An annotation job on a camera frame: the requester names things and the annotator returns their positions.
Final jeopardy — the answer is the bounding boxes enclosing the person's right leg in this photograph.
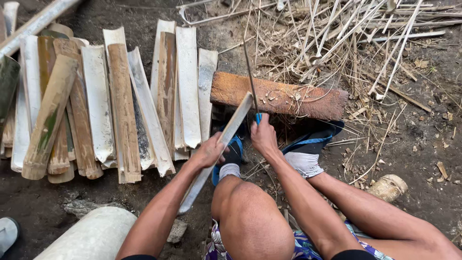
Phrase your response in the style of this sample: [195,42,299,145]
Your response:
[307,172,462,260]

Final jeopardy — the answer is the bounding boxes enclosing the person's left hand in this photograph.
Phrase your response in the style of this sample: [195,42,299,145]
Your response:
[191,132,230,170]

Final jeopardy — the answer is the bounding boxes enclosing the short bamboo stump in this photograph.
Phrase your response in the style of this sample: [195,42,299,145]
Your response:
[367,174,409,203]

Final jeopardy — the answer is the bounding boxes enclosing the long grey bamboo pole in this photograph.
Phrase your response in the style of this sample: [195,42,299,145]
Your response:
[0,0,83,59]

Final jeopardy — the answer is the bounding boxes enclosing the person's left leg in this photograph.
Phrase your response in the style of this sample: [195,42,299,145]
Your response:
[211,175,296,260]

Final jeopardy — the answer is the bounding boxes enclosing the person's right hand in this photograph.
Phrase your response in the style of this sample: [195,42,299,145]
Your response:
[250,113,286,162]

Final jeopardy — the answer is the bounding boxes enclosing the grey left sock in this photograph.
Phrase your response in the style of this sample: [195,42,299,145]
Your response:
[219,163,241,181]

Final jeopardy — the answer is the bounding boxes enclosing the grey sock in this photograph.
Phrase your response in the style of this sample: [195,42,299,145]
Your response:
[219,163,241,181]
[284,151,325,180]

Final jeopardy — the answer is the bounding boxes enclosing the large pale cylinder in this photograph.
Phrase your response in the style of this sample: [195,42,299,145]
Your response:
[33,206,138,260]

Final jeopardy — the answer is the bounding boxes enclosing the small grey stone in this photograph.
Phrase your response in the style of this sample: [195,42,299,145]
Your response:
[166,219,188,244]

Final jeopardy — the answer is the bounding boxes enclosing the pale split bamboo slat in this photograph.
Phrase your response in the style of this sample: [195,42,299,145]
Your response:
[178,91,254,214]

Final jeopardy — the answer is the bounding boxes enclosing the blue sandal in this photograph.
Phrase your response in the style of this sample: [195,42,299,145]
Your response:
[281,120,346,156]
[211,122,247,187]

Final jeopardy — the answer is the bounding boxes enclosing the blue right sandal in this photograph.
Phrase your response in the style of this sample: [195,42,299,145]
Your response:
[281,120,346,156]

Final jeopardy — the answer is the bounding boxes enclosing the flat grey stone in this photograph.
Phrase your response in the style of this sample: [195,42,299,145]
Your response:
[64,199,125,219]

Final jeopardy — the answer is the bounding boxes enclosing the person's leg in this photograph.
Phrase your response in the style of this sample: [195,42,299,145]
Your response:
[211,175,296,260]
[307,172,462,260]

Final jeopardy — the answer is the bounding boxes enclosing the grey right sock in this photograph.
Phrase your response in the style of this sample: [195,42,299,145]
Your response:
[284,151,325,180]

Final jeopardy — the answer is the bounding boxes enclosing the heap of dry bamboo strips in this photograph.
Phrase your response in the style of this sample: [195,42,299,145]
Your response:
[176,0,462,185]

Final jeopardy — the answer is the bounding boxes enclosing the reddish brown wooden block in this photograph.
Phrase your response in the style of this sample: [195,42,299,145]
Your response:
[210,71,349,121]

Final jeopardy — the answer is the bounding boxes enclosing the blue handled knife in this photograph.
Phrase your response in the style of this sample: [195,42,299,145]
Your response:
[242,37,263,126]

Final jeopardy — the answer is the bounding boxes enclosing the pile of split bamboo pieces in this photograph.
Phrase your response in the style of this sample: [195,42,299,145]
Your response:
[0,1,219,185]

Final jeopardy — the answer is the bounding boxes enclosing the blue left sandal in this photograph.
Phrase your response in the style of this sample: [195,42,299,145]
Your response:
[211,122,247,187]

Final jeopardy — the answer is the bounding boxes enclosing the patterned purple shorts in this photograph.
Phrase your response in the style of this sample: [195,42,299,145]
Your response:
[204,218,395,260]

